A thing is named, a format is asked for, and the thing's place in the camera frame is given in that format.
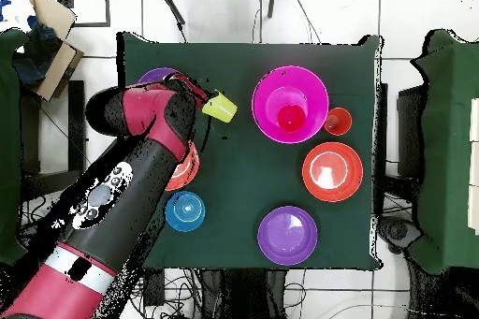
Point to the cardboard box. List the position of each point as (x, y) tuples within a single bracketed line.
[(63, 64)]

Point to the green covered side table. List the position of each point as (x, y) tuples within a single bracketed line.
[(7, 147), (445, 147)]

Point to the black pedestal leg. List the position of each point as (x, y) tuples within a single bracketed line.
[(396, 231)]

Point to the dark floor frame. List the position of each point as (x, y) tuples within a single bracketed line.
[(107, 4)]

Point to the yellow cup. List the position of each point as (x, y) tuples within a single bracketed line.
[(221, 108)]

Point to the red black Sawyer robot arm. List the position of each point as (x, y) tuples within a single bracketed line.
[(142, 109)]

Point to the blue bowl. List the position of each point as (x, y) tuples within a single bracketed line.
[(185, 211)]

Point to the dark green tablecloth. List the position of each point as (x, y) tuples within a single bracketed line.
[(243, 169)]

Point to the dark blue cloth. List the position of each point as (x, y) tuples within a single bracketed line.
[(37, 57)]

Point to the large orange bowl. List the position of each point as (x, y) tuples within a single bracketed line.
[(189, 173), (331, 171)]

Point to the large pink bowl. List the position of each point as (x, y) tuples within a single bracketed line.
[(269, 87)]

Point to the orange cup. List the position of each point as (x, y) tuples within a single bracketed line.
[(336, 121)]

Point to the stack of white boxes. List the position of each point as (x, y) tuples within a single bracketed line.
[(475, 165)]

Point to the black tripod leg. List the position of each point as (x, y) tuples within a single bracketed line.
[(272, 1), (173, 6)]

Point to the black power adapter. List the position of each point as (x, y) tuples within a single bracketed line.
[(154, 289)]

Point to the red cup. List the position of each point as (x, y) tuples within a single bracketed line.
[(291, 118)]

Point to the purple bowl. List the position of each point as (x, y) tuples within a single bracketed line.
[(155, 75), (288, 236)]

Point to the black bench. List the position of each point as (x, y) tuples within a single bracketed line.
[(76, 147)]

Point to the black side stand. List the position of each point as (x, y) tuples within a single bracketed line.
[(409, 128)]

